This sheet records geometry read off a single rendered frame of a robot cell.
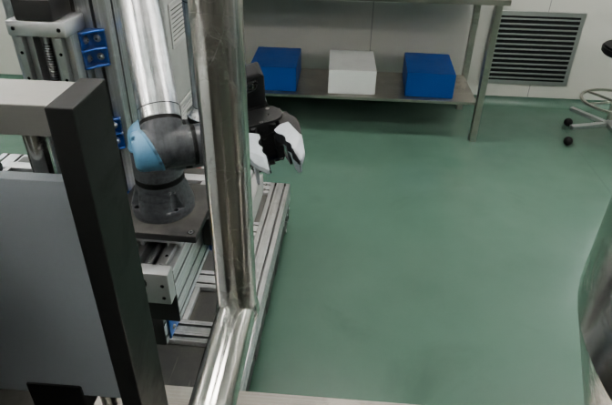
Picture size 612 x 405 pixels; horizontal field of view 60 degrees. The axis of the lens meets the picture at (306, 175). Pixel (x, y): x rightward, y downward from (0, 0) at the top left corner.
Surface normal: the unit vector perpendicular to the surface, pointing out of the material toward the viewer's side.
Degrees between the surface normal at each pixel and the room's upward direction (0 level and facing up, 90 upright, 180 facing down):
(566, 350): 0
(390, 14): 90
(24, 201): 90
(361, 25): 90
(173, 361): 0
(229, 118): 90
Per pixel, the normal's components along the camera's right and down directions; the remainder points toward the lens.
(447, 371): 0.01, -0.85
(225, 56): 0.38, 0.49
